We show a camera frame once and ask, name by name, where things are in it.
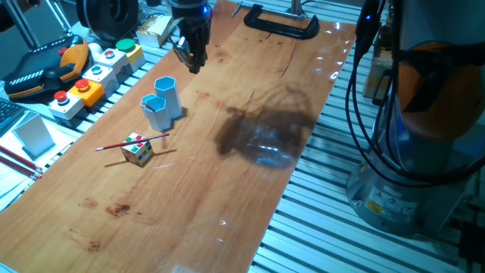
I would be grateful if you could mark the black filament spool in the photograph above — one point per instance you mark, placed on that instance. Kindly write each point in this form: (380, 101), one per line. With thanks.
(110, 17)

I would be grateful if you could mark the yellow box green mushroom button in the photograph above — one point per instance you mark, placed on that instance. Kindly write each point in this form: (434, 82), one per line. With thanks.
(134, 55)

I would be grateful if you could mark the brown cardboard box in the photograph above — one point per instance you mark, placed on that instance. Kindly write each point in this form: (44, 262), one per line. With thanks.
(375, 76)

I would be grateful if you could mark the white paper sheets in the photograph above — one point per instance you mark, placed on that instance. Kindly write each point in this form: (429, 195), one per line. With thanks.
(15, 186)

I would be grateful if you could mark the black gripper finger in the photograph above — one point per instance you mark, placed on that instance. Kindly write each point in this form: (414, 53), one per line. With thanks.
(204, 47)
(194, 60)

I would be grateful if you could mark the black keyboard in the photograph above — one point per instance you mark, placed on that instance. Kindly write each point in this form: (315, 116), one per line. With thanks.
(9, 113)

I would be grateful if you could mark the white square cup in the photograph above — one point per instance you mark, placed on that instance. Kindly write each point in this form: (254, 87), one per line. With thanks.
(34, 134)

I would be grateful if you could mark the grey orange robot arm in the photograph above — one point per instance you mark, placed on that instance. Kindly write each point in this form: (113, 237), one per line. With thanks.
(435, 113)

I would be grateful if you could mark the black orange teach pendant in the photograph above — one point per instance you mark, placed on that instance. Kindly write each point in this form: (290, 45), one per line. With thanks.
(34, 72)

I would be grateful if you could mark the yellow box red button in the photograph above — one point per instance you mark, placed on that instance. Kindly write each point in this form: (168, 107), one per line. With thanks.
(89, 95)

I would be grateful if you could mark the white box red mushroom button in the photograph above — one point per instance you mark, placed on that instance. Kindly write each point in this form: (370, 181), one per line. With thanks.
(66, 108)

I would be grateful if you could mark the blue hexagonal pen holder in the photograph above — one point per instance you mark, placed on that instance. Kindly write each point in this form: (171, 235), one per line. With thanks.
(166, 98)

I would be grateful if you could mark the white oval plastic object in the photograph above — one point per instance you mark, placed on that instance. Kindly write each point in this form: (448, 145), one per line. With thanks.
(94, 49)

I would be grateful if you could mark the white box green button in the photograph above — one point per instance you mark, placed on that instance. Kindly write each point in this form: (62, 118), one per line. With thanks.
(102, 77)

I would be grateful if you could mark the red pencil pink eraser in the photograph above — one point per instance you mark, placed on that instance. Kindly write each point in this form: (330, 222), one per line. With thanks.
(19, 157)
(129, 142)
(19, 166)
(148, 107)

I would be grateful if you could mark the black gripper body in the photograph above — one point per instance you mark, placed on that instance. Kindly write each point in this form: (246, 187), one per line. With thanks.
(191, 15)

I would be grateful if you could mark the gold tissue box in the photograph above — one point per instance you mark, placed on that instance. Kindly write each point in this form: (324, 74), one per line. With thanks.
(153, 30)

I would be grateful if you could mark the white box small red button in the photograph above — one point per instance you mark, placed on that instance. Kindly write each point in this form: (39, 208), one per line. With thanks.
(113, 62)

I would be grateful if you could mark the black C-clamp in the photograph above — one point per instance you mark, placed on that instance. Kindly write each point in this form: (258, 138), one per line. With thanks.
(280, 29)

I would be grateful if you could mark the grey metal stand leg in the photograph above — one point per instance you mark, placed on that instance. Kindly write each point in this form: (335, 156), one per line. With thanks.
(22, 22)
(58, 15)

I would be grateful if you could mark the white rubik's cube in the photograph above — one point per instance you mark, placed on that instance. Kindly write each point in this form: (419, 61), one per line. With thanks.
(136, 153)

